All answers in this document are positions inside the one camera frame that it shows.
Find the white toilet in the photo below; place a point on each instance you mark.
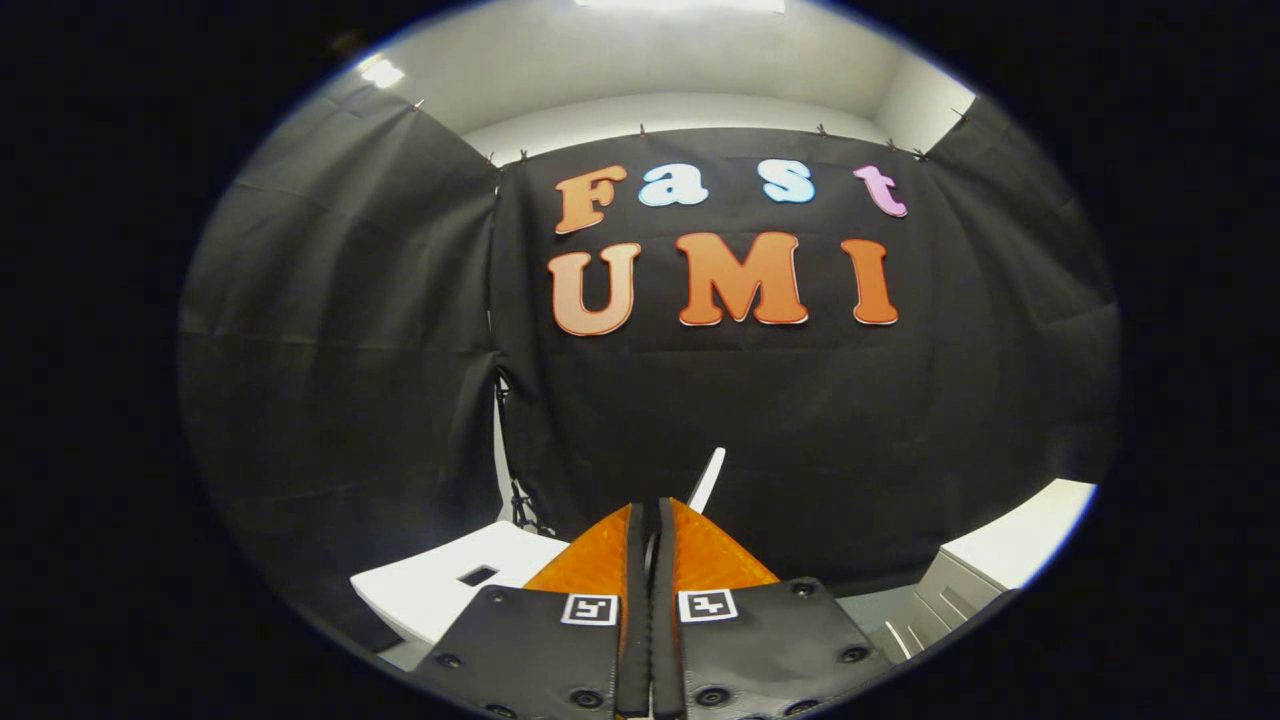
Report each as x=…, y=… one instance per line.
x=440, y=590

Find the large ceiling light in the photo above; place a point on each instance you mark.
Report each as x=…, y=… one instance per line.
x=680, y=5

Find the small ceiling light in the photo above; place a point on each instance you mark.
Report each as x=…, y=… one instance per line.
x=382, y=72

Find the black backdrop cloth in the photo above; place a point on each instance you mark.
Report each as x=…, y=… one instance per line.
x=700, y=400

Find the white drawer cabinet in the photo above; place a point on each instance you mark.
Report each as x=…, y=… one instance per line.
x=1020, y=540

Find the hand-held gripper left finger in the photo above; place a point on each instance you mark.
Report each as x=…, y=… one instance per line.
x=637, y=600

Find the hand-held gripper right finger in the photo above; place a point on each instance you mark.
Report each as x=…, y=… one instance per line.
x=664, y=600

